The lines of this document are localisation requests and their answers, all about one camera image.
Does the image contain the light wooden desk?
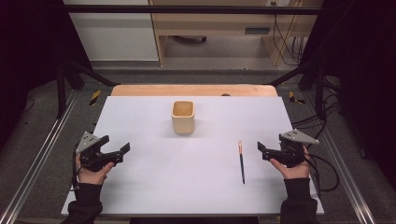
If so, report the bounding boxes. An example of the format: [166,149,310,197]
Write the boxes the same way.
[148,0,324,67]

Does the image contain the black floor cables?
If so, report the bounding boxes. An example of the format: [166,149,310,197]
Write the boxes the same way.
[290,76,344,141]

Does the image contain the black metal crossbar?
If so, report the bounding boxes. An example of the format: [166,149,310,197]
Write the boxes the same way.
[60,4,323,16]

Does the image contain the aluminium floor rail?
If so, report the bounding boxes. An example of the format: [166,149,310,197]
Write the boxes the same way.
[0,90,81,224]
[303,92,377,224]

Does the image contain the yellow and black floor tape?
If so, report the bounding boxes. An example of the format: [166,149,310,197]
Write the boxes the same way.
[89,90,103,106]
[288,91,306,105]

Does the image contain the beige square cup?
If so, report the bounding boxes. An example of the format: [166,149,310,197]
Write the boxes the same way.
[170,100,196,136]

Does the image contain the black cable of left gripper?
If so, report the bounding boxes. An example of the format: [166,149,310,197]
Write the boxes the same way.
[70,143,80,191]

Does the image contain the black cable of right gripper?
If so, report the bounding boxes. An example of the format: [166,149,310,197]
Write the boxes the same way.
[303,151,341,193]

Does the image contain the white cabinet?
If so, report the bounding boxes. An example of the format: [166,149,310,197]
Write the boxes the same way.
[63,0,160,63]

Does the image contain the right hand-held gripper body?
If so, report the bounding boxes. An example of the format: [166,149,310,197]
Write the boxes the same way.
[278,128,320,169]

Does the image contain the black metal stand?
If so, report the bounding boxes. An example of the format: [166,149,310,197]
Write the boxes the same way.
[267,59,328,121]
[55,57,120,119]

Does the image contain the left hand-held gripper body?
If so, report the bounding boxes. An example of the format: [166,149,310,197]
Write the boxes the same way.
[76,131,108,173]

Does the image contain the bundle of black hanging cables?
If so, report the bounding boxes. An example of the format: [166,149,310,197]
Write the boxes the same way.
[270,1,307,67]

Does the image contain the dark pen with orange tip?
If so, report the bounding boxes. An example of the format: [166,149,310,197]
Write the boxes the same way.
[237,140,247,185]

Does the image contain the person's left hand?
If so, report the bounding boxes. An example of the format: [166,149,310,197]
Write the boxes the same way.
[75,153,116,186]

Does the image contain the wooden table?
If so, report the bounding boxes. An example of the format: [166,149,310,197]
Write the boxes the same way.
[110,83,278,98]

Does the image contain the person's right hand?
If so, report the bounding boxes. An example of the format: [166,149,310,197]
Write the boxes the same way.
[268,146,312,181]

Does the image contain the black curtain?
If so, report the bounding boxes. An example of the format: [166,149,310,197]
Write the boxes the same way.
[0,0,94,150]
[300,0,396,183]

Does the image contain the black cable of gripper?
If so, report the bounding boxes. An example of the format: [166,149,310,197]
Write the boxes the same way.
[70,143,80,191]
[303,151,341,193]

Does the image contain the white board table cover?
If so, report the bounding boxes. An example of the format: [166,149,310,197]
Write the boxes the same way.
[60,95,325,217]

